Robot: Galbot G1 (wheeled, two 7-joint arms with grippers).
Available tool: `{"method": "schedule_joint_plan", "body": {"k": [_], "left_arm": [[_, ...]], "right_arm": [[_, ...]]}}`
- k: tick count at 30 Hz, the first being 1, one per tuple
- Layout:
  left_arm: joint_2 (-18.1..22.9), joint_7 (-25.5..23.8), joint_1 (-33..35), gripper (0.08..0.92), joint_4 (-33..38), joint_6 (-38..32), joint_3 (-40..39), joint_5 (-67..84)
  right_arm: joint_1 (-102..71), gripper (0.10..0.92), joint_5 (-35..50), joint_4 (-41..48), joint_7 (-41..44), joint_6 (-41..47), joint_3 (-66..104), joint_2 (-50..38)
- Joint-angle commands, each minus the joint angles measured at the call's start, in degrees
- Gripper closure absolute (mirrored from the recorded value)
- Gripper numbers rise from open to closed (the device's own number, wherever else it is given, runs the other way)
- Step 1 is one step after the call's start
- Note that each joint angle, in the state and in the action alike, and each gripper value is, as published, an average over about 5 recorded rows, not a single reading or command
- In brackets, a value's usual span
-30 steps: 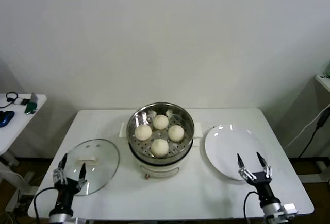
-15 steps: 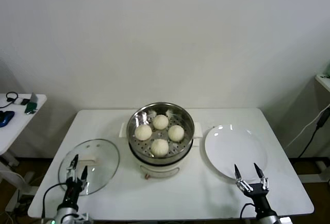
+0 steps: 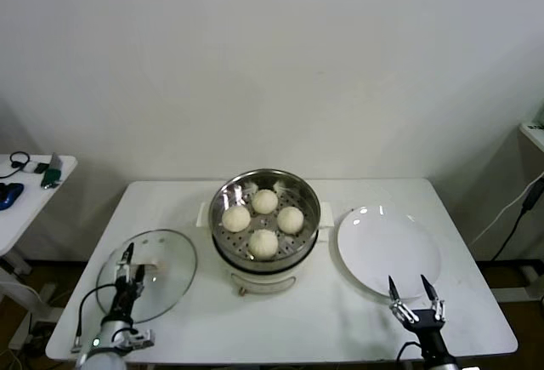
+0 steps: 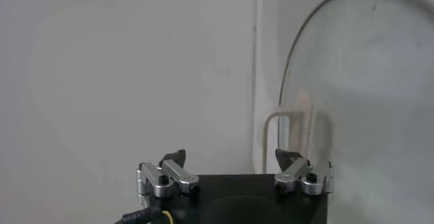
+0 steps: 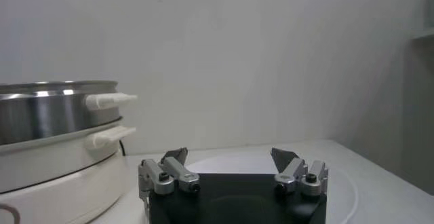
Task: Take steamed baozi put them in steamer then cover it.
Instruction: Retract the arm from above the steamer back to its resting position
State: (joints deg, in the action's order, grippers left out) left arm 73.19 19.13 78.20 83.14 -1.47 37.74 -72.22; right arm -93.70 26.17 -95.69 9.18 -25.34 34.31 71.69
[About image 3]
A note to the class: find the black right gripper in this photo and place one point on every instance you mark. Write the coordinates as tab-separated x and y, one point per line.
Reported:
428	325

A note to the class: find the white round plate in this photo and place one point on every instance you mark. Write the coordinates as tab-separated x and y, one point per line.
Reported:
382	251

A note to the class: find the black table foot bar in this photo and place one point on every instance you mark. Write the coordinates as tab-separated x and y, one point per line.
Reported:
510	266

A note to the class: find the small white object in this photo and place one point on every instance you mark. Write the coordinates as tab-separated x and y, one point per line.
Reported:
30	169

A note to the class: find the blue object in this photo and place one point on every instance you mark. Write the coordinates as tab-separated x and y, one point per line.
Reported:
8	195

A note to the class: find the white side table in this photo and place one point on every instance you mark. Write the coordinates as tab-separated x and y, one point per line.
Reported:
25	217

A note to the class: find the white shelf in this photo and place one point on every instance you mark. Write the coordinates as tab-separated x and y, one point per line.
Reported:
533	136

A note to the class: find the black power adapter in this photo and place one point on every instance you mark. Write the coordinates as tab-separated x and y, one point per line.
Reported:
533	197

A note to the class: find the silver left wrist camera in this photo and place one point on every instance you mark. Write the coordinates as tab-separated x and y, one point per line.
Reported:
139	338

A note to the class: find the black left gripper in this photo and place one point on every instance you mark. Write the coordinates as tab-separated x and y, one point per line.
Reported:
123	299

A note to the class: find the small black object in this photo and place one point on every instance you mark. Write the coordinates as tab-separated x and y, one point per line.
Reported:
41	168

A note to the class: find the white steamed baozi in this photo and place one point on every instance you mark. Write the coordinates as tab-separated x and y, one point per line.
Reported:
263	243
290	219
236	219
264	200

